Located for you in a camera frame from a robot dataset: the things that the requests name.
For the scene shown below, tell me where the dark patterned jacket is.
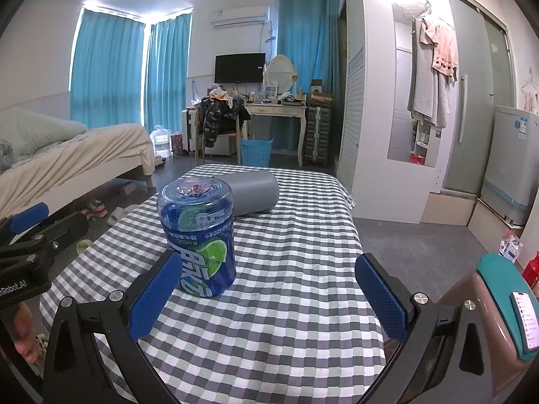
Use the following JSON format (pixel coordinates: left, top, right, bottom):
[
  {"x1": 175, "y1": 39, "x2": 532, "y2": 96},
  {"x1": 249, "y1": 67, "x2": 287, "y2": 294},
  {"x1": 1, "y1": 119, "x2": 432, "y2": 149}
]
[{"x1": 199, "y1": 96, "x2": 252, "y2": 149}]

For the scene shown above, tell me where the white dressing desk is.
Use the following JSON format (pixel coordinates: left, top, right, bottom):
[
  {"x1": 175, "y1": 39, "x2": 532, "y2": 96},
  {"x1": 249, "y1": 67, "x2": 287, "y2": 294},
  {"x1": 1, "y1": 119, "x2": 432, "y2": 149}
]
[{"x1": 243, "y1": 102, "x2": 308, "y2": 167}]

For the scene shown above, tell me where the black television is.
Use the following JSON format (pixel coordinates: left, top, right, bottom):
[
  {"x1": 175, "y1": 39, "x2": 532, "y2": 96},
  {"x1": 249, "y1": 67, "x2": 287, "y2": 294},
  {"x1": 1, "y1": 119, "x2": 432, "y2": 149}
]
[{"x1": 214, "y1": 53, "x2": 267, "y2": 84}]

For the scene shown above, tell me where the dark ribbed suitcase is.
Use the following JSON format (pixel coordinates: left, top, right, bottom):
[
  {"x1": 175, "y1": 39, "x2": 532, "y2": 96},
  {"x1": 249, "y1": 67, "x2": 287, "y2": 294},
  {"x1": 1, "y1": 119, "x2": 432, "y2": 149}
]
[{"x1": 302, "y1": 105, "x2": 332, "y2": 166}]

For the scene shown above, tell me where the blue plastic basket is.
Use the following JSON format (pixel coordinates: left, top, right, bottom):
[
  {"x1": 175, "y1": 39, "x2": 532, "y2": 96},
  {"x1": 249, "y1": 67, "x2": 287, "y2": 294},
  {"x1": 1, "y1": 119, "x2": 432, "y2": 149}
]
[{"x1": 240, "y1": 137, "x2": 275, "y2": 168}]

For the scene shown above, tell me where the wooden chair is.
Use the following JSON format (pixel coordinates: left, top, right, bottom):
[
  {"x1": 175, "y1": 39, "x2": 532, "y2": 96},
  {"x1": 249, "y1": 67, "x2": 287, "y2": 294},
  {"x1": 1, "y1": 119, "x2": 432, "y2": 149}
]
[{"x1": 194, "y1": 107, "x2": 246, "y2": 166}]

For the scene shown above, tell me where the oval white mirror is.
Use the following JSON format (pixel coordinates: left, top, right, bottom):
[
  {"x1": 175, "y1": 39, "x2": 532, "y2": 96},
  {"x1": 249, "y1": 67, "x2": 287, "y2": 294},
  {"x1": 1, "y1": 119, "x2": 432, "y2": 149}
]
[{"x1": 263, "y1": 54, "x2": 296, "y2": 94}]

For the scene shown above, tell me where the grey towel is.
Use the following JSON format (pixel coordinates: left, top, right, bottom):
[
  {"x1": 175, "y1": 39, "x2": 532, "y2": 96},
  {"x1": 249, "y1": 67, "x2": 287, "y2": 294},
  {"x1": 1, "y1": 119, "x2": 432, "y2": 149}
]
[{"x1": 407, "y1": 19, "x2": 452, "y2": 129}]

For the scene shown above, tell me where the frosted glass sliding door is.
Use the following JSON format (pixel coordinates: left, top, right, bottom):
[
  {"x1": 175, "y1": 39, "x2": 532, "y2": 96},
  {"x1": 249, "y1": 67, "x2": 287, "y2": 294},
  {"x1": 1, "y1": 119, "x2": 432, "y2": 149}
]
[{"x1": 440, "y1": 0, "x2": 517, "y2": 198}]

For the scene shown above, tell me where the red bottle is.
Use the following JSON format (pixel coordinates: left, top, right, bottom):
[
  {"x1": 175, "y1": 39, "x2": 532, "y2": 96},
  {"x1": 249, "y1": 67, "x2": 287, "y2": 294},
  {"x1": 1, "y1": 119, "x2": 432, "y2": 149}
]
[{"x1": 521, "y1": 251, "x2": 539, "y2": 292}]

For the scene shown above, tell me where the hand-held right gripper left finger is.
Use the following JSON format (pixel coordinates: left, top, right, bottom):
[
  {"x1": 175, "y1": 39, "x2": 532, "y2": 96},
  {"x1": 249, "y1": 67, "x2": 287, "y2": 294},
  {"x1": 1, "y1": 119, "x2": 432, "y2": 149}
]
[{"x1": 42, "y1": 249, "x2": 184, "y2": 404}]

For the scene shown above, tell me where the white bed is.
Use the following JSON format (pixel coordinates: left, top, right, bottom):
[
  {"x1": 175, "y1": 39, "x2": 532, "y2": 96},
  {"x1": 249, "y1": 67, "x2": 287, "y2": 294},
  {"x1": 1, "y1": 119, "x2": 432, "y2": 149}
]
[{"x1": 0, "y1": 92, "x2": 155, "y2": 222}]

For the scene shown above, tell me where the grey cup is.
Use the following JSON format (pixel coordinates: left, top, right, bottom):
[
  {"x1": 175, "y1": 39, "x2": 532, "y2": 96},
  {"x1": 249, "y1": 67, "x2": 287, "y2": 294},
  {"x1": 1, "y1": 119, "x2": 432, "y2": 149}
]
[{"x1": 212, "y1": 171, "x2": 280, "y2": 218}]

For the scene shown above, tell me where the pink towel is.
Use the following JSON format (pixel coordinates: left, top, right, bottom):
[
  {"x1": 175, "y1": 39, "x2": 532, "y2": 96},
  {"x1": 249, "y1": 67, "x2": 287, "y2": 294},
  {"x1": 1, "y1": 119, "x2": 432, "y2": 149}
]
[{"x1": 419, "y1": 17, "x2": 459, "y2": 83}]

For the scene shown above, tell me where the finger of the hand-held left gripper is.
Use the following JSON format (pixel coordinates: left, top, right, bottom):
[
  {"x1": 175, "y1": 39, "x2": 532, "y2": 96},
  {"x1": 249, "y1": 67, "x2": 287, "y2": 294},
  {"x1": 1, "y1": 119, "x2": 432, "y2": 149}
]
[
  {"x1": 0, "y1": 202, "x2": 50, "y2": 245},
  {"x1": 23, "y1": 211, "x2": 90, "y2": 272}
]

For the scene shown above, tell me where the teal pad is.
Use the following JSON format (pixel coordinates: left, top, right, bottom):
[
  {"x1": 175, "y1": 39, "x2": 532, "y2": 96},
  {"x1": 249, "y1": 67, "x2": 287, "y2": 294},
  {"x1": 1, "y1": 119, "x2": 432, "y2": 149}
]
[{"x1": 476, "y1": 254, "x2": 539, "y2": 362}]

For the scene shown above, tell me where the smartphone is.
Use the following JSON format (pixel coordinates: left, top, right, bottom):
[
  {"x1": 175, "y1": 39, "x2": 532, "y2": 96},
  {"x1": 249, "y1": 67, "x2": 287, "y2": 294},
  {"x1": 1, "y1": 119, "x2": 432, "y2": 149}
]
[{"x1": 510, "y1": 290, "x2": 539, "y2": 352}]

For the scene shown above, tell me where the white suitcase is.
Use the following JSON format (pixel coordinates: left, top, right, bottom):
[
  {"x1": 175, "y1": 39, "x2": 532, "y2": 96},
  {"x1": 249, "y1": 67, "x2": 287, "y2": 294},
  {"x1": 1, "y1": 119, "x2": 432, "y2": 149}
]
[{"x1": 181, "y1": 108, "x2": 201, "y2": 155}]

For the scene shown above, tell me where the checked tablecloth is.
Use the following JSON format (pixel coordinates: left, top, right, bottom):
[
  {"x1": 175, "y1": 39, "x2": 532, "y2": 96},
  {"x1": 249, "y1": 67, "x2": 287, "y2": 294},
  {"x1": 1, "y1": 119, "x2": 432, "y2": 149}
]
[{"x1": 39, "y1": 164, "x2": 417, "y2": 404}]

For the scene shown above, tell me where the white air conditioner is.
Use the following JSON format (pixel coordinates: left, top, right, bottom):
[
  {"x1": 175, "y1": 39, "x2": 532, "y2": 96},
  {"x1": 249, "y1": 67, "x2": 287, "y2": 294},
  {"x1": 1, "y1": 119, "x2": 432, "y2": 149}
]
[{"x1": 209, "y1": 5, "x2": 271, "y2": 30}]

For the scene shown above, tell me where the person's left hand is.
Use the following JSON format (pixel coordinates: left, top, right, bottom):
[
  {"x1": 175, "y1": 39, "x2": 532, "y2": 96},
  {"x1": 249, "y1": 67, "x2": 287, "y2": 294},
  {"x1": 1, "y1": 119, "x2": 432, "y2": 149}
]
[{"x1": 12, "y1": 303, "x2": 43, "y2": 365}]

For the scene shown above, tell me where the narrow blue curtain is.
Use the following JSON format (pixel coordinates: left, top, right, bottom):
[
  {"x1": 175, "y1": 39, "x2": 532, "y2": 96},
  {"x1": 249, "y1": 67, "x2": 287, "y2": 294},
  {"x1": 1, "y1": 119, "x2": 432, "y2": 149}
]
[{"x1": 145, "y1": 10, "x2": 193, "y2": 136}]

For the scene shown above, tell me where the white washing machine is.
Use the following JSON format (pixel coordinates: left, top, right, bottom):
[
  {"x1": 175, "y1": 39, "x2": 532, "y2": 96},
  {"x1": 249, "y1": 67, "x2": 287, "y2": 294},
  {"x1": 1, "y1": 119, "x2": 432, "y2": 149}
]
[{"x1": 479, "y1": 104, "x2": 539, "y2": 227}]

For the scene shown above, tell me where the clear water jug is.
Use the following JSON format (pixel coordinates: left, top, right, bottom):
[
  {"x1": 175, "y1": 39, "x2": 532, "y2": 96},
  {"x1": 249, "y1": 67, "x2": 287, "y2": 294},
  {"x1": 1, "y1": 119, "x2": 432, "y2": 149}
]
[{"x1": 150, "y1": 125, "x2": 172, "y2": 159}]

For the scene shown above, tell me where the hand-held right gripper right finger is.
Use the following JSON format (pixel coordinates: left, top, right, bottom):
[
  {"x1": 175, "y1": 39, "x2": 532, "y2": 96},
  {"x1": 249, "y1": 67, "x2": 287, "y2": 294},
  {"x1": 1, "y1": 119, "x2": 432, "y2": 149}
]
[{"x1": 355, "y1": 252, "x2": 506, "y2": 404}]

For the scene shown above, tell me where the white wardrobe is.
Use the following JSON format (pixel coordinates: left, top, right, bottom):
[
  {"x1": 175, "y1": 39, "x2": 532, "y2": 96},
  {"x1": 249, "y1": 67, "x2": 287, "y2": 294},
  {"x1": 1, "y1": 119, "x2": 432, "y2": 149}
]
[{"x1": 336, "y1": 0, "x2": 454, "y2": 225}]

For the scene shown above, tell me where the tall blue curtain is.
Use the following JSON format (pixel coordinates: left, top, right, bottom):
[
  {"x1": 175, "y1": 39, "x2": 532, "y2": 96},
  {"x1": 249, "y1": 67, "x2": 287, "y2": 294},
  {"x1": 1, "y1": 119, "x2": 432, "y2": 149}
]
[{"x1": 277, "y1": 0, "x2": 341, "y2": 153}]

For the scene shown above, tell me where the brown cardboard box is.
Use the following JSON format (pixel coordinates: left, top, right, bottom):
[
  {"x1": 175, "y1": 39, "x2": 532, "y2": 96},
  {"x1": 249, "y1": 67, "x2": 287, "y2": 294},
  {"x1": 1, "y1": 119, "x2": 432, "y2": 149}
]
[{"x1": 310, "y1": 79, "x2": 334, "y2": 108}]

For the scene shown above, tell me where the blue gum bottle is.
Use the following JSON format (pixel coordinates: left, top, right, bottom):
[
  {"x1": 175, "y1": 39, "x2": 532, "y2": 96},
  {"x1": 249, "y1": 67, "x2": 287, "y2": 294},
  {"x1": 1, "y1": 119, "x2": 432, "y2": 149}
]
[{"x1": 156, "y1": 178, "x2": 237, "y2": 298}]

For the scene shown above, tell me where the pale green quilt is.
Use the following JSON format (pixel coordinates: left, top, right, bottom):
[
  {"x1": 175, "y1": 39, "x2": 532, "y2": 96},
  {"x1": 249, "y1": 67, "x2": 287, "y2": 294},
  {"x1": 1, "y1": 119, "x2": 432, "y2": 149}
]
[{"x1": 0, "y1": 107, "x2": 88, "y2": 173}]

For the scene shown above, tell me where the white slipper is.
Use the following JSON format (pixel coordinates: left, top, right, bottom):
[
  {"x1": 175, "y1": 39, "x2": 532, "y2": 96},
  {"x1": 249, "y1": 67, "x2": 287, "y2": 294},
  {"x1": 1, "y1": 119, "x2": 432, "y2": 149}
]
[{"x1": 106, "y1": 205, "x2": 139, "y2": 227}]

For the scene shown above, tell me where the white printed packet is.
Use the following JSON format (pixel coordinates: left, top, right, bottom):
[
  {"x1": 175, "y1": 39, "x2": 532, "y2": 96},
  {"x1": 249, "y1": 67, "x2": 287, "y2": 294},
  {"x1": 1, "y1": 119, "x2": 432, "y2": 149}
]
[{"x1": 499, "y1": 231, "x2": 524, "y2": 262}]

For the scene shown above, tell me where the wide blue curtain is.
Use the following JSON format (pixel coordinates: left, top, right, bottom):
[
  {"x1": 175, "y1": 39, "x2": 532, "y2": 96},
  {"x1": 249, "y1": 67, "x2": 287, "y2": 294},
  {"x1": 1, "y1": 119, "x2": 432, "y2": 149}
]
[{"x1": 68, "y1": 6, "x2": 147, "y2": 130}]

